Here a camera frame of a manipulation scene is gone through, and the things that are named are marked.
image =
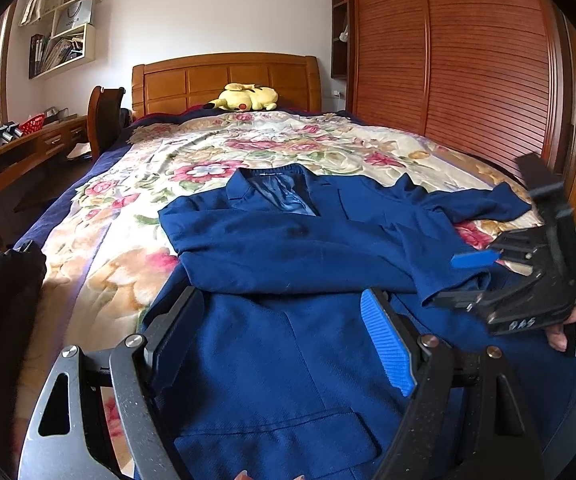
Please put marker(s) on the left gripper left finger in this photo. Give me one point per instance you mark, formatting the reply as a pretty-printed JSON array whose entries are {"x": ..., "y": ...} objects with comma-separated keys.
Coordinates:
[{"x": 94, "y": 401}]

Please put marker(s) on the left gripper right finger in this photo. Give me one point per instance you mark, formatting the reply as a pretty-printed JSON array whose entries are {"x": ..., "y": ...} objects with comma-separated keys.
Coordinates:
[{"x": 466, "y": 416}]

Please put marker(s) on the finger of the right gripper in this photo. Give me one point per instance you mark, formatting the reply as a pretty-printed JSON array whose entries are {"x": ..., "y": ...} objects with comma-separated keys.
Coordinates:
[
  {"x": 468, "y": 300},
  {"x": 478, "y": 259}
]

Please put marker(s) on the navy blue suit jacket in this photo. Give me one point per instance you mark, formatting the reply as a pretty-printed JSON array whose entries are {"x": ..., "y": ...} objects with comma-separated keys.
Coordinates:
[{"x": 282, "y": 379}]

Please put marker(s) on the floral bed blanket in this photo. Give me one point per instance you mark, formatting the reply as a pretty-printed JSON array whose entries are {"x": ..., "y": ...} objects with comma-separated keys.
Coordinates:
[{"x": 108, "y": 257}]

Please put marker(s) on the wooden slatted wardrobe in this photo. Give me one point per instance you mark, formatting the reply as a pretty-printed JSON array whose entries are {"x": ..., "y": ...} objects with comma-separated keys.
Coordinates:
[{"x": 485, "y": 77}]

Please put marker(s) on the yellow Pikachu plush toy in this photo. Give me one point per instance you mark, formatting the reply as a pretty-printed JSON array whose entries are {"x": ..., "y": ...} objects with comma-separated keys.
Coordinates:
[{"x": 244, "y": 98}]

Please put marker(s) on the wooden desk cabinet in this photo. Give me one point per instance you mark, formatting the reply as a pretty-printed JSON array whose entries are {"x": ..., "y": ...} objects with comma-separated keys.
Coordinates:
[{"x": 27, "y": 161}]

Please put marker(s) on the black gadget on desk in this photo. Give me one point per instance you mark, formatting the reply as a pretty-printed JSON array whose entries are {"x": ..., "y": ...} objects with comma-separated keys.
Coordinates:
[{"x": 9, "y": 131}]

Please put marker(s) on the red basket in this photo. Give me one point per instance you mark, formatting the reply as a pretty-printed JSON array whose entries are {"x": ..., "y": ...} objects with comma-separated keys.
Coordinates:
[{"x": 32, "y": 125}]

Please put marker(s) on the wooden bed headboard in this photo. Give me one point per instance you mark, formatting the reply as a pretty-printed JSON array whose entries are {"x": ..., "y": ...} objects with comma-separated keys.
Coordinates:
[{"x": 173, "y": 86}]

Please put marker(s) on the wooden chair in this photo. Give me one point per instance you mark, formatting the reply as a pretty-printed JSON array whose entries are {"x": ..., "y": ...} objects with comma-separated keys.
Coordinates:
[{"x": 103, "y": 119}]

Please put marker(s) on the white wall shelf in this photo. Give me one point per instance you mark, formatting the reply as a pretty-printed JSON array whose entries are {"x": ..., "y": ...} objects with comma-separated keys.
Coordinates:
[{"x": 63, "y": 38}]

